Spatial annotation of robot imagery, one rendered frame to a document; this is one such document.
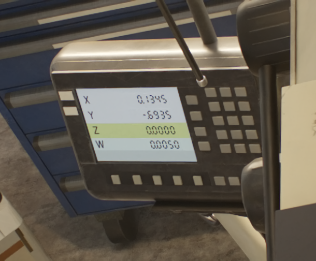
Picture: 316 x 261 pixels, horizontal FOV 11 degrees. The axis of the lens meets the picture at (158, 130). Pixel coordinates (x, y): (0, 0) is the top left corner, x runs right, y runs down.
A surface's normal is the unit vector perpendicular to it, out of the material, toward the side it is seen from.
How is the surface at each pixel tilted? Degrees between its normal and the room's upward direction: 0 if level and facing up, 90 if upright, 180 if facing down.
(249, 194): 41
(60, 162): 90
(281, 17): 26
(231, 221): 53
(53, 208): 0
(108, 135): 70
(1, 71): 90
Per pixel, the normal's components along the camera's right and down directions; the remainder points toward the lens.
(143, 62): -0.43, -0.42
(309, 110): -0.36, -0.64
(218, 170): -0.40, 0.51
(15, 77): -0.11, 0.76
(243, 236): -0.18, 0.18
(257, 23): -0.35, -0.24
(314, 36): -0.92, -0.30
